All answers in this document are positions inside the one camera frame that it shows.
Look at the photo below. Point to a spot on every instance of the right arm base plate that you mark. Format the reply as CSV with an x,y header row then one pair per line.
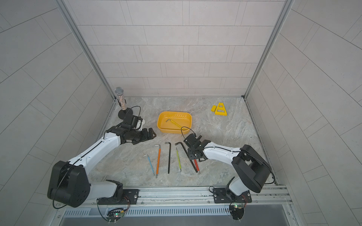
x,y
224,195

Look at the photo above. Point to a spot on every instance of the black thin hex key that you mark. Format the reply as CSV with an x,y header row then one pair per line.
x,y
169,156

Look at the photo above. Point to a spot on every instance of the blue hex key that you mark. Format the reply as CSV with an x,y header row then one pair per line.
x,y
148,157

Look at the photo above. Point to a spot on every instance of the red hex key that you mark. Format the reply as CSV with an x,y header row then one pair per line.
x,y
196,165

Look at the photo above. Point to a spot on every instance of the yellow plastic storage box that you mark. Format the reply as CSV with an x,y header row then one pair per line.
x,y
182,118

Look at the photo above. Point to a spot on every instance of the right circuit board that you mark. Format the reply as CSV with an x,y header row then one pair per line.
x,y
236,212

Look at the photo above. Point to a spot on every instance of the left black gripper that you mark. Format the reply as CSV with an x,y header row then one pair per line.
x,y
145,135

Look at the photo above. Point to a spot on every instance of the left circuit board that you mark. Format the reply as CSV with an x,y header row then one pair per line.
x,y
115,215

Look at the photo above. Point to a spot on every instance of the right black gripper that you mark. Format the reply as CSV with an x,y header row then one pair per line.
x,y
189,153

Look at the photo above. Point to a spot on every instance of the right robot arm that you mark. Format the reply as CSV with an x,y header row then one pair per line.
x,y
251,168

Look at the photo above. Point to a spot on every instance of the small yellow block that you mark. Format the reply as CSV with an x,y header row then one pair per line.
x,y
213,108

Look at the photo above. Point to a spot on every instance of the orange hex key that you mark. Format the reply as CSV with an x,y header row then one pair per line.
x,y
158,159

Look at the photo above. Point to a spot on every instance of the yellow hex key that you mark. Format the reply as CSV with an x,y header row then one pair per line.
x,y
178,125

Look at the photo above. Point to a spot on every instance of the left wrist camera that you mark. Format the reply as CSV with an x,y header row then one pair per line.
x,y
132,122

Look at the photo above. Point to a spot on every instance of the circuit board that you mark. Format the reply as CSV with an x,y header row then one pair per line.
x,y
115,215
236,212

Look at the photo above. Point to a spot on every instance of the aluminium mounting rail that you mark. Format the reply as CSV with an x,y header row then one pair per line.
x,y
195,195

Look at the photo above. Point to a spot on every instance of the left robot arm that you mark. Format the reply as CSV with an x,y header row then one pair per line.
x,y
69,183

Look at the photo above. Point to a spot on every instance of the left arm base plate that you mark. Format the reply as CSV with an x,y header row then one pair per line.
x,y
126,196

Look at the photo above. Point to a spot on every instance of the green hex key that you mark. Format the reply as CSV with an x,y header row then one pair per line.
x,y
179,161

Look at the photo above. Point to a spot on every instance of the yellow triangular holder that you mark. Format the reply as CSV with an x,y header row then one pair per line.
x,y
220,109

